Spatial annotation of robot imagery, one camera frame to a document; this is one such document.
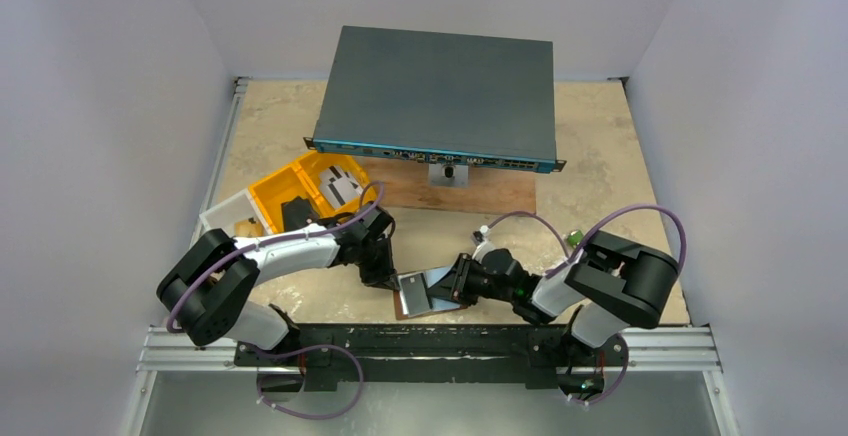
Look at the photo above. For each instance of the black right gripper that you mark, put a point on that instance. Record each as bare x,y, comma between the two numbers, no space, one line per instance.
463,279

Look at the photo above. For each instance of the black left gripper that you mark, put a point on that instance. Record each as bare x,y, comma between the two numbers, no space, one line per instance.
378,264

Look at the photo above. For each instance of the brown leather card holder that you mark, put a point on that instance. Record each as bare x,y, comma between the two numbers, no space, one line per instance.
439,305

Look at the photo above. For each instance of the orange credit card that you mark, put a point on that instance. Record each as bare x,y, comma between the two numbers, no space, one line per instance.
249,228

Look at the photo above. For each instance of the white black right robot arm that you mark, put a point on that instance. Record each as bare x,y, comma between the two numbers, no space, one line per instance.
619,284

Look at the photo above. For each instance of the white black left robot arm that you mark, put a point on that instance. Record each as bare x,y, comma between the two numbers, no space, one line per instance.
207,292

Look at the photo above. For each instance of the white cards in bin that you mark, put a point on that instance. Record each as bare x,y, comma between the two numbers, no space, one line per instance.
338,186

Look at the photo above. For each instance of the black card in bin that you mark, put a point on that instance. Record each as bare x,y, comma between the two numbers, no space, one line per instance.
297,214

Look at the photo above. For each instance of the brown wooden board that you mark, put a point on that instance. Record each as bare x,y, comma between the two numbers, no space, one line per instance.
469,189

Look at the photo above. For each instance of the green toy figure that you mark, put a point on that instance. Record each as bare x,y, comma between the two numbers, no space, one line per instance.
574,238

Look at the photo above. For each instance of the yellow plastic bin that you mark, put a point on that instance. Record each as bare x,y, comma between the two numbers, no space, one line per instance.
301,178

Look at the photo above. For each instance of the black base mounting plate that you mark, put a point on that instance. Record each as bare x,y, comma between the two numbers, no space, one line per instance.
536,357

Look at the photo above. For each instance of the white plastic bin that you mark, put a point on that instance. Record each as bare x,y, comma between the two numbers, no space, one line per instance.
237,207

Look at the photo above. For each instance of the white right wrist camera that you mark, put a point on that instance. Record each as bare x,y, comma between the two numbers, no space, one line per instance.
482,242

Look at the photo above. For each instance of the grey metal camera stand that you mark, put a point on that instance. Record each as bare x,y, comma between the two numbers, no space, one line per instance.
448,175

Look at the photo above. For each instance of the grey blue network switch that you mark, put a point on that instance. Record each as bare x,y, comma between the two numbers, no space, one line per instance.
440,98

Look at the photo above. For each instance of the aluminium frame rail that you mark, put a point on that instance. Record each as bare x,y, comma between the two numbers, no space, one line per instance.
240,86

